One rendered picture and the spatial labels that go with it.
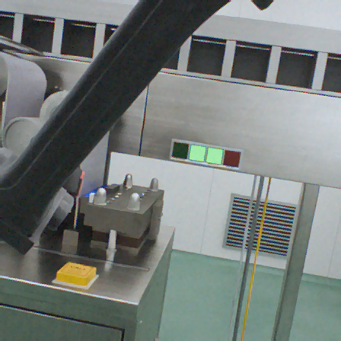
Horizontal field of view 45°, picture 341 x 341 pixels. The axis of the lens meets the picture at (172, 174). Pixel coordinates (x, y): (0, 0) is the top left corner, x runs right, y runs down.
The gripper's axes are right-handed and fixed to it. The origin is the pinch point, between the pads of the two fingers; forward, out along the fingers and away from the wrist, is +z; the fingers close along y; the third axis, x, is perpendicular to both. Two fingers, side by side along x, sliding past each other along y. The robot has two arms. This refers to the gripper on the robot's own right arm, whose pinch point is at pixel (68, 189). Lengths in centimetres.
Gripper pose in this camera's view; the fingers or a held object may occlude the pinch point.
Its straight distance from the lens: 112.2
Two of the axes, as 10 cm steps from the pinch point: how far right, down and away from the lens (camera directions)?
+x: 1.7, -9.1, 3.7
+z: 0.4, 3.8, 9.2
